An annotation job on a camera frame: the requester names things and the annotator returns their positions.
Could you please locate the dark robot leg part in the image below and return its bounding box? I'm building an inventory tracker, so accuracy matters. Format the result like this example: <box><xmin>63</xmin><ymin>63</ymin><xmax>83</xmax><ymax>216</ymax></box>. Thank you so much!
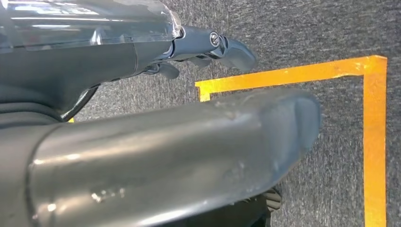
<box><xmin>163</xmin><ymin>184</ymin><xmax>283</xmax><ymax>227</ymax></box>

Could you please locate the yellow floor tape square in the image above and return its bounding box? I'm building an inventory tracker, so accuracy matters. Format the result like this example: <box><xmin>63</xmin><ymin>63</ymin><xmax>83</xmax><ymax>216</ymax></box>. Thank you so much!
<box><xmin>68</xmin><ymin>55</ymin><xmax>388</xmax><ymax>227</ymax></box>

